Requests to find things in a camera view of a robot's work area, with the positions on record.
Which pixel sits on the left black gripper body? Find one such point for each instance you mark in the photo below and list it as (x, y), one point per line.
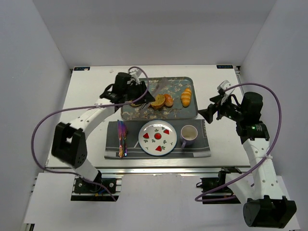
(140, 91)

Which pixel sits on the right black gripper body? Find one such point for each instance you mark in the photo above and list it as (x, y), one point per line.
(215, 109)

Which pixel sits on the silver metal tongs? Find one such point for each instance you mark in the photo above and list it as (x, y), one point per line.
(160, 85)

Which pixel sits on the striped yellow croissant roll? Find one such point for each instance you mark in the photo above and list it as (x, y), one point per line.
(186, 97)

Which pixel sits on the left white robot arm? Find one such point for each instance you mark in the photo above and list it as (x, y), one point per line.
(69, 141)

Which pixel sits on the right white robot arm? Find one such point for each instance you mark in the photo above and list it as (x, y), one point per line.
(265, 205)

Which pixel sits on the brown bread slice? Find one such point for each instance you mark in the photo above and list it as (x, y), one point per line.
(159, 102)

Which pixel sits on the orange glazed donut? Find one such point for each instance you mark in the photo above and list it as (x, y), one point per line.
(135, 105)

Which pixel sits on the lavender ceramic mug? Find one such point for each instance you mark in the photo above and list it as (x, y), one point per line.
(188, 135)

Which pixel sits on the grey striped placemat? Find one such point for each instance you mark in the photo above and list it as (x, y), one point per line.
(200, 147)

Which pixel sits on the small round glazed bun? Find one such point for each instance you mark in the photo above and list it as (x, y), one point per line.
(168, 100)

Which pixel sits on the floral teal serving tray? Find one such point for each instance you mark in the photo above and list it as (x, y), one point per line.
(176, 100)

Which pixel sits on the iridescent fork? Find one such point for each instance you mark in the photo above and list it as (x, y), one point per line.
(124, 137)

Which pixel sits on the right blue table label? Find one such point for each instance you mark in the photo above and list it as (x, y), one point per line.
(224, 66)

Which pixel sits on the blue table label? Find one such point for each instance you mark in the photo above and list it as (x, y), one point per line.
(81, 68)
(224, 66)

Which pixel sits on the white strawberry pattern plate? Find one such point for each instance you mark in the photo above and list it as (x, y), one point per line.
(157, 138)

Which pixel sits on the left blue table label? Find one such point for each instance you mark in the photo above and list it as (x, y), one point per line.
(81, 68)

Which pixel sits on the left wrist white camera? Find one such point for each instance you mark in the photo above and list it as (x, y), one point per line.
(135, 73)

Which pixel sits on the wrist white camera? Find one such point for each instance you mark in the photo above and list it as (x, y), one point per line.
(135, 73)
(224, 92)

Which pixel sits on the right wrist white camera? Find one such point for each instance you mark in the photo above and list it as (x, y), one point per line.
(224, 92)

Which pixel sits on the aluminium table edge rail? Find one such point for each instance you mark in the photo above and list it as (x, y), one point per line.
(160, 170)

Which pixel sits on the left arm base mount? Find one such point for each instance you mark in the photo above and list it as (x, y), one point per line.
(83, 191)

